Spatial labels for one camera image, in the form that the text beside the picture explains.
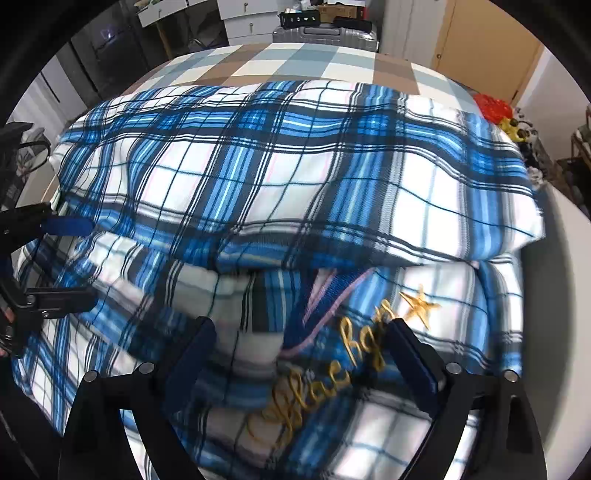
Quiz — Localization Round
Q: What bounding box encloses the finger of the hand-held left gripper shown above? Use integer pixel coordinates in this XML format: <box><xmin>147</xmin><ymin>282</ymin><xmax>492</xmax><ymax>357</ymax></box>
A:
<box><xmin>25</xmin><ymin>285</ymin><xmax>99</xmax><ymax>320</ymax></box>
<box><xmin>0</xmin><ymin>203</ymin><xmax>93</xmax><ymax>237</ymax></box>

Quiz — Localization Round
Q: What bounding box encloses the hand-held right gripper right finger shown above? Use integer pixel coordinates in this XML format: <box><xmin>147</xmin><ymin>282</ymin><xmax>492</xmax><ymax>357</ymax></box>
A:
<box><xmin>385</xmin><ymin>320</ymin><xmax>546</xmax><ymax>480</ymax></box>

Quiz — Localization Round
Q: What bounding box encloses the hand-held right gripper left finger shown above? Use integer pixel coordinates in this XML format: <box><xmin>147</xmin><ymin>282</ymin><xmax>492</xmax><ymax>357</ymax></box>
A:
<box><xmin>58</xmin><ymin>316</ymin><xmax>218</xmax><ymax>480</ymax></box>

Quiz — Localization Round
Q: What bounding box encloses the blue plaid shirt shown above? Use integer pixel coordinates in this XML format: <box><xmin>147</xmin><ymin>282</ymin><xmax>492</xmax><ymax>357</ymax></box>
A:
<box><xmin>11</xmin><ymin>78</ymin><xmax>548</xmax><ymax>480</ymax></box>

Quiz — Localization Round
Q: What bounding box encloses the dark grey refrigerator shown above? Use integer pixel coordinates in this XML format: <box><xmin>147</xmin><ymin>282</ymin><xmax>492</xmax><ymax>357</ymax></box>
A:
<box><xmin>69</xmin><ymin>0</ymin><xmax>171</xmax><ymax>93</ymax></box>

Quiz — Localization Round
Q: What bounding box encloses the wooden shoe rack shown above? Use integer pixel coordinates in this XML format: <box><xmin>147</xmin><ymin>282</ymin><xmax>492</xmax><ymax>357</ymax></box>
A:
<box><xmin>556</xmin><ymin>129</ymin><xmax>591</xmax><ymax>208</ymax></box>

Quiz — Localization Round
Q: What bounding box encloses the yellow toy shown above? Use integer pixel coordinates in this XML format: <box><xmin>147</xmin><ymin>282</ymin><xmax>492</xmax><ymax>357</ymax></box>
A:
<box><xmin>499</xmin><ymin>117</ymin><xmax>529</xmax><ymax>141</ymax></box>

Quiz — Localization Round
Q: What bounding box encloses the red plastic bag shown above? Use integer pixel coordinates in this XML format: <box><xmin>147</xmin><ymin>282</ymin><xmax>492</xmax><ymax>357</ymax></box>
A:
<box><xmin>473</xmin><ymin>93</ymin><xmax>513</xmax><ymax>123</ymax></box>

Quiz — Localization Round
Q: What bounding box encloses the white desk with drawers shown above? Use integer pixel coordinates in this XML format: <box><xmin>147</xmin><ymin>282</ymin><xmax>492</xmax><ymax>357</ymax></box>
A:
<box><xmin>136</xmin><ymin>0</ymin><xmax>282</xmax><ymax>42</ymax></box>

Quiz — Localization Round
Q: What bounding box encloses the black box with teal print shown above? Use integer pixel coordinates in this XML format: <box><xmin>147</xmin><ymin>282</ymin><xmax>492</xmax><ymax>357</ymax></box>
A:
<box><xmin>278</xmin><ymin>13</ymin><xmax>319</xmax><ymax>27</ymax></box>

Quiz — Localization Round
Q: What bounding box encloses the silver suitcase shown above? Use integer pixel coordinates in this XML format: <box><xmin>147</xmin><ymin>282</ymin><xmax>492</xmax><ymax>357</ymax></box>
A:
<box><xmin>272</xmin><ymin>25</ymin><xmax>379</xmax><ymax>51</ymax></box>

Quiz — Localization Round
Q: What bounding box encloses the wooden door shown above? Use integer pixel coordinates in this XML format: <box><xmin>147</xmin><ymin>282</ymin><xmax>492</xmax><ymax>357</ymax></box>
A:
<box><xmin>431</xmin><ymin>0</ymin><xmax>543</xmax><ymax>100</ymax></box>

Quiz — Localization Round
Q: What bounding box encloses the white upright suitcase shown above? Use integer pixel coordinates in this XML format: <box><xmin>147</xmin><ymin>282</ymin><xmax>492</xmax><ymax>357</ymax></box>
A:
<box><xmin>374</xmin><ymin>0</ymin><xmax>441</xmax><ymax>65</ymax></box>

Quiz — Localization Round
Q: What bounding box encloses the brown cardboard box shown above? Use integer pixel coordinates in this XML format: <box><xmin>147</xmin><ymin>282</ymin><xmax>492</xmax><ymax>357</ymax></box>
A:
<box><xmin>316</xmin><ymin>4</ymin><xmax>365</xmax><ymax>21</ymax></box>

